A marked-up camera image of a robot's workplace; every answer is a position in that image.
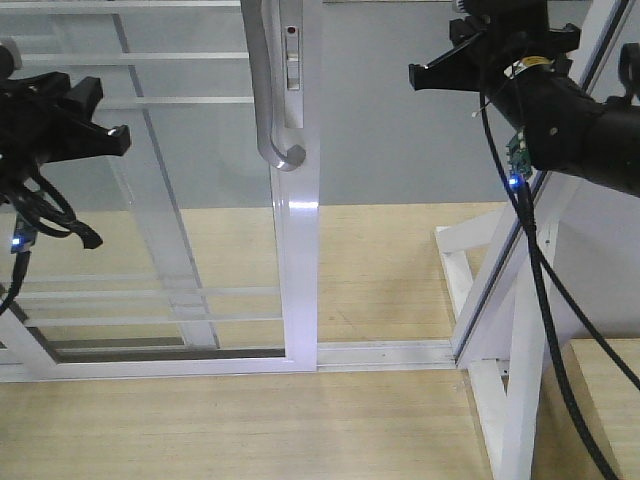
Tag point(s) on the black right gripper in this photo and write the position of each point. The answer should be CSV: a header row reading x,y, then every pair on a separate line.
x,y
496,44

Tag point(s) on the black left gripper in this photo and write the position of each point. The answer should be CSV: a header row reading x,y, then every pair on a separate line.
x,y
33,126

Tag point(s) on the white framed sliding glass door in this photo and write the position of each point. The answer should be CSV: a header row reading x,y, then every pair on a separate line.
x,y
209,257

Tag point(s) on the grey metal door handle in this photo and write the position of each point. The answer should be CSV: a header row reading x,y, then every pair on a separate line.
x,y
261,78

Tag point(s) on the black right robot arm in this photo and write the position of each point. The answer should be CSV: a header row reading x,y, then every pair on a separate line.
x,y
567,131

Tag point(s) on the door lock latch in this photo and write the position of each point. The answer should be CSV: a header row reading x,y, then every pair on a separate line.
x,y
293,90

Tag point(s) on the aluminium floor door track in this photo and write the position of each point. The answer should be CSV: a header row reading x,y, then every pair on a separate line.
x,y
404,355

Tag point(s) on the green circuit board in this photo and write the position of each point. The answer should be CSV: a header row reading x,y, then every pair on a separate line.
x,y
518,155

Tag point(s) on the light wooden floor platform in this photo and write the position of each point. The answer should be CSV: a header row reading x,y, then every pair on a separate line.
x,y
380,278

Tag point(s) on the white door frame post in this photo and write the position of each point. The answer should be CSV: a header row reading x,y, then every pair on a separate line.
x,y
500,336

